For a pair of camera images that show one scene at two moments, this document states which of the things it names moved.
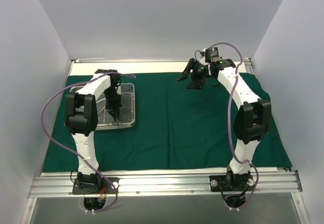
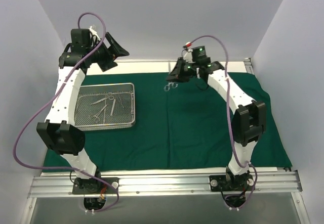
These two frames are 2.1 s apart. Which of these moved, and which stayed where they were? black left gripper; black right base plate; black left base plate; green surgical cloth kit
Moved: black left gripper; green surgical cloth kit
Stayed: black right base plate; black left base plate
